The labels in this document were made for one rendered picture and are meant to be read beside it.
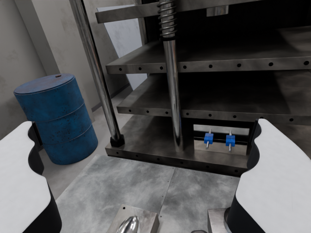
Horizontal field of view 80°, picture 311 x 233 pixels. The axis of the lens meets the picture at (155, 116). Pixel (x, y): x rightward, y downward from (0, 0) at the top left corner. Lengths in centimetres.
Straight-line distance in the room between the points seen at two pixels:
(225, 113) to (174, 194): 45
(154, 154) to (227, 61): 63
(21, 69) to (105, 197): 230
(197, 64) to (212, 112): 25
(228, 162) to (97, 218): 67
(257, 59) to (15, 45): 267
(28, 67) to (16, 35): 38
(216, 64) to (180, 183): 56
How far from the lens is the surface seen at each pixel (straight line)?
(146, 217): 77
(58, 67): 288
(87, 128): 249
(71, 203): 102
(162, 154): 110
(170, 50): 85
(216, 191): 91
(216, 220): 71
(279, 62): 90
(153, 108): 105
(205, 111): 98
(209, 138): 103
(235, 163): 106
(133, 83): 360
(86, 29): 102
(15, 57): 294
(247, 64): 88
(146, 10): 95
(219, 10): 111
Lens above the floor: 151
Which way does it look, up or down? 30 degrees down
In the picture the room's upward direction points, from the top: 9 degrees counter-clockwise
